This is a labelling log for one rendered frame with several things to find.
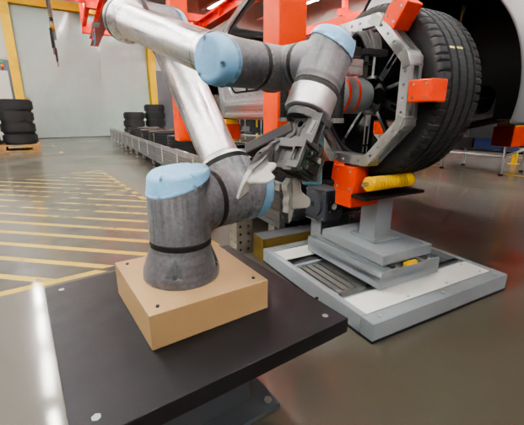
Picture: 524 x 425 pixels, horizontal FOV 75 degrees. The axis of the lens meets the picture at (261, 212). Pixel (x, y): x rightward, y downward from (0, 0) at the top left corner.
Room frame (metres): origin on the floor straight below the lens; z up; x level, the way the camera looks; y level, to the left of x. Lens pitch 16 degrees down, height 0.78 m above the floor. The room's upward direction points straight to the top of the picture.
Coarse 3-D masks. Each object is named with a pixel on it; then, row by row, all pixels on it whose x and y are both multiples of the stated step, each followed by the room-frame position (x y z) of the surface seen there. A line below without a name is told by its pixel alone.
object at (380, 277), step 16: (320, 240) 1.68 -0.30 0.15; (336, 256) 1.49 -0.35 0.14; (352, 256) 1.47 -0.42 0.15; (432, 256) 1.45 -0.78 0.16; (352, 272) 1.39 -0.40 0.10; (368, 272) 1.31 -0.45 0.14; (384, 272) 1.26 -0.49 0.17; (400, 272) 1.30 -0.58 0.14; (416, 272) 1.35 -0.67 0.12; (432, 272) 1.40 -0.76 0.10; (384, 288) 1.26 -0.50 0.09
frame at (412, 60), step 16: (368, 16) 1.39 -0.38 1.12; (384, 32) 1.31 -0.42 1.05; (400, 32) 1.30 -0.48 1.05; (400, 48) 1.24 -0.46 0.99; (416, 48) 1.25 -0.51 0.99; (416, 64) 1.21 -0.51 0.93; (400, 80) 1.23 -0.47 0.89; (400, 96) 1.23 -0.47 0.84; (400, 112) 1.23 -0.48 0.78; (416, 112) 1.23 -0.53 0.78; (400, 128) 1.21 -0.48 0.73; (336, 144) 1.57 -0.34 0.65; (384, 144) 1.27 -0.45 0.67; (352, 160) 1.41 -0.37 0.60; (368, 160) 1.33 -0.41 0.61
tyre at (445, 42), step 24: (432, 24) 1.27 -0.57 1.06; (456, 24) 1.37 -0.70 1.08; (432, 48) 1.23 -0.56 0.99; (456, 48) 1.26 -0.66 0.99; (432, 72) 1.22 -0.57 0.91; (456, 72) 1.23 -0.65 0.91; (456, 96) 1.24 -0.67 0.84; (432, 120) 1.21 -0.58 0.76; (456, 120) 1.26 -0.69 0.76; (408, 144) 1.28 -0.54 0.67; (432, 144) 1.27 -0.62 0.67; (384, 168) 1.37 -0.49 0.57; (408, 168) 1.36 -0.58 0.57
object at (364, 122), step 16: (384, 48) 1.67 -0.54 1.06; (368, 80) 1.52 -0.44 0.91; (384, 80) 1.43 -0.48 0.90; (384, 96) 1.43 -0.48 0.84; (368, 112) 1.51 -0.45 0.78; (384, 112) 1.47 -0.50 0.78; (336, 128) 1.66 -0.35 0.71; (352, 128) 1.57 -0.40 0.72; (368, 128) 1.49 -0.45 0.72; (384, 128) 1.41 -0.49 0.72; (352, 144) 1.60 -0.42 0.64; (368, 144) 1.48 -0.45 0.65
